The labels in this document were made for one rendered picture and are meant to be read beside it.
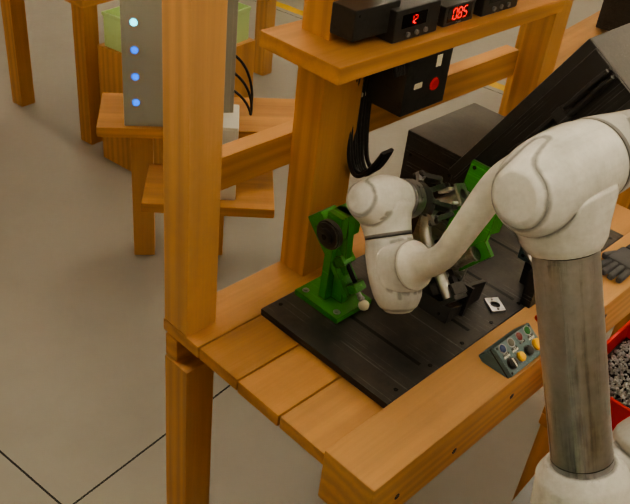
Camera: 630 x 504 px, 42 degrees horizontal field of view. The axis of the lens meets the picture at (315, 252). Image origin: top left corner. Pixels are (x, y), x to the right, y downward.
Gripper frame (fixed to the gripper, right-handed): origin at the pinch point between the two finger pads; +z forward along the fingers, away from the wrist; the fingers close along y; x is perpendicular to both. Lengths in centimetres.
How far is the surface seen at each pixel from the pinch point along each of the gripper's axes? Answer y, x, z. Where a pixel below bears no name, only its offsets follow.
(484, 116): 22.8, -1.3, 32.5
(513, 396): -50, 2, 4
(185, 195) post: 12, 31, -57
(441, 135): 18.5, 4.3, 14.2
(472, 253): -14.5, -0.1, 1.3
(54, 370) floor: -6, 176, 4
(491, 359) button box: -39.9, 1.7, -2.6
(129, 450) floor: -40, 142, 1
